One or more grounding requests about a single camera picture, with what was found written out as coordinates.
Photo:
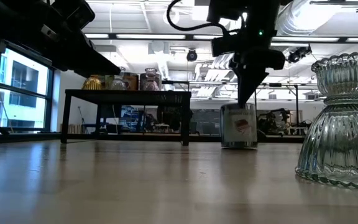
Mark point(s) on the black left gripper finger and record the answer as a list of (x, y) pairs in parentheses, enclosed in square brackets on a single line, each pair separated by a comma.
[(89, 68), (92, 53)]

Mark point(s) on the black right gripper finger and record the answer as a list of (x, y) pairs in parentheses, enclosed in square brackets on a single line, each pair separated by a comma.
[(242, 82), (255, 82)]

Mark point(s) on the amber glass candlestick holder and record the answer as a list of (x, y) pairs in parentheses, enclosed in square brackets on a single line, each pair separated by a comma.
[(92, 84)]

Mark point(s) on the clear glass candlestick holder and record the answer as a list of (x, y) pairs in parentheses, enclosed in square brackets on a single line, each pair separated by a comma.
[(117, 84)]

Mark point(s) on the metal candle tin white label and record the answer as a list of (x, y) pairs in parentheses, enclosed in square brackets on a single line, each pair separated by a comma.
[(239, 127)]

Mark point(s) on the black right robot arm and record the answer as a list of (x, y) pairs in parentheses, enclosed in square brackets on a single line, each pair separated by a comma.
[(253, 12)]

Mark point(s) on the black ceiling spotlight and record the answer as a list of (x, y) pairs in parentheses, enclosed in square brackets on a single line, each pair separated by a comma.
[(298, 53)]

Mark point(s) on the large dark-framed window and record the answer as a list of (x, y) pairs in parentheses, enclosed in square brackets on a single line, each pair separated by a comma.
[(17, 102)]

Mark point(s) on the green ribbed glass candlestick holder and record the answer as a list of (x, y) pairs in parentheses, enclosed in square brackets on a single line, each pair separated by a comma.
[(340, 140)]

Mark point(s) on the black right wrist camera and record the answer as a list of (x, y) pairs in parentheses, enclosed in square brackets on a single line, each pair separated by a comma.
[(224, 46)]

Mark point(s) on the black background rig frame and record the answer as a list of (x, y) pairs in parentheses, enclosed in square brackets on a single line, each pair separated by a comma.
[(296, 99)]

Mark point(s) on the black dome ceiling camera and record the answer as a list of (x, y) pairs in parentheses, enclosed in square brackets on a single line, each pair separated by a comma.
[(191, 55)]

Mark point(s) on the black aluminium table frame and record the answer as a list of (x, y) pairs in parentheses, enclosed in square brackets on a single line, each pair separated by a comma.
[(204, 139)]

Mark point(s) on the black ceiling light rail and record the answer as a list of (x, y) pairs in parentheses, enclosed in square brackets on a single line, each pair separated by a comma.
[(342, 40)]

